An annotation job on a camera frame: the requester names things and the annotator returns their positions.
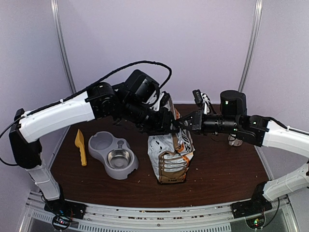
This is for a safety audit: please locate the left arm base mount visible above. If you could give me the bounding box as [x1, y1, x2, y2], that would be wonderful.
[44, 199, 86, 219]

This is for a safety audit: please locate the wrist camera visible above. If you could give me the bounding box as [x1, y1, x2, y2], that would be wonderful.
[192, 89, 216, 115]
[151, 91, 170, 111]

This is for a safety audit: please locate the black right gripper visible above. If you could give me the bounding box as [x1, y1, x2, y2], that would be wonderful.
[176, 110, 240, 136]

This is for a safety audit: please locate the patterned mug yellow inside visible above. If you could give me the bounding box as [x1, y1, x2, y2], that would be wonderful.
[228, 135, 243, 147]

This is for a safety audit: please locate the grey double pet feeder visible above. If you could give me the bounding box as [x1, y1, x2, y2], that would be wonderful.
[88, 131, 139, 180]

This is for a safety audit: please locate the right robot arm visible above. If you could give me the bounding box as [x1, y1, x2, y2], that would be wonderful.
[177, 90, 309, 214]

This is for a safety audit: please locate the front aluminium rail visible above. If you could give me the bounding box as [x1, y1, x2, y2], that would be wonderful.
[17, 191, 299, 232]

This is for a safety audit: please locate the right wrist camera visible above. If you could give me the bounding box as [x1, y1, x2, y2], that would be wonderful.
[192, 89, 216, 115]

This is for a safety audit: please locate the left aluminium frame post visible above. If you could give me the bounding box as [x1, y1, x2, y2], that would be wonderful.
[50, 0, 76, 94]

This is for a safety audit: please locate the right aluminium frame post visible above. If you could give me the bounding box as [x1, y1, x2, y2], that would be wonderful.
[238, 0, 263, 92]

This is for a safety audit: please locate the yellow plastic scoop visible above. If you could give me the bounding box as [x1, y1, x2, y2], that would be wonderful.
[74, 129, 87, 167]

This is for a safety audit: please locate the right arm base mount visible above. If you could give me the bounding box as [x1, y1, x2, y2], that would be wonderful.
[231, 199, 272, 218]

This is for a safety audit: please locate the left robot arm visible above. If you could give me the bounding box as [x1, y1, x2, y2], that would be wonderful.
[9, 70, 179, 215]

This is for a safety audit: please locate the aluminium frame post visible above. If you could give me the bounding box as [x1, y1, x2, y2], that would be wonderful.
[238, 0, 263, 92]
[50, 0, 76, 94]

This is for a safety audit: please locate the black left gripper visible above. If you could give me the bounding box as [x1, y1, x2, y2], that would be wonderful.
[120, 98, 181, 136]

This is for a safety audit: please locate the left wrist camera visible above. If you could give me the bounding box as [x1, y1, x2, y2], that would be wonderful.
[151, 91, 170, 111]

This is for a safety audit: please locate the dog food bag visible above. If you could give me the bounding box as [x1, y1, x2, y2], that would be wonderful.
[147, 93, 196, 185]

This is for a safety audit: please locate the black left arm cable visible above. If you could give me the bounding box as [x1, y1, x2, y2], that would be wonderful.
[0, 59, 172, 166]

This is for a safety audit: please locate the steel bowl in feeder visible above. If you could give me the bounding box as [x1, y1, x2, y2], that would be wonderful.
[107, 148, 132, 169]

